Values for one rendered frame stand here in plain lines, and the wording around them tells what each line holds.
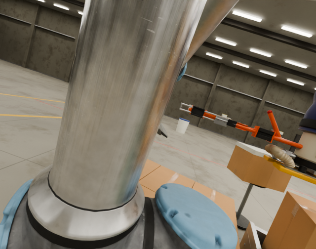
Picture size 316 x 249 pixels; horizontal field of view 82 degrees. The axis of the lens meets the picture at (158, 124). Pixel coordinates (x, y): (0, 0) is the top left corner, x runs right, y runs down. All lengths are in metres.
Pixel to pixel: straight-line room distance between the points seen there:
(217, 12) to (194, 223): 0.40
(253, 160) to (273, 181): 0.41
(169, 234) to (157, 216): 0.03
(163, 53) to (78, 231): 0.19
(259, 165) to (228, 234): 2.22
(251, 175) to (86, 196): 2.37
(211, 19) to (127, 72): 0.34
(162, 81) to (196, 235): 0.21
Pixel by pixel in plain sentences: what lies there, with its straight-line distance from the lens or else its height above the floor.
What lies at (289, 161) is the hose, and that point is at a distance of 1.01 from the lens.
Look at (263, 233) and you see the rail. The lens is 1.60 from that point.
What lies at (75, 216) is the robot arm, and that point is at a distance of 0.23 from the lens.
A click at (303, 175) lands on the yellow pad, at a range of 1.01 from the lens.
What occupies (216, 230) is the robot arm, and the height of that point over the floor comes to 1.08.
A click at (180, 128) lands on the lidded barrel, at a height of 0.23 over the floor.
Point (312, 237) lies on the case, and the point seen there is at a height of 0.89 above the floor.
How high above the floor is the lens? 1.23
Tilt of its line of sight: 8 degrees down
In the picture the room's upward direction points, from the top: 19 degrees clockwise
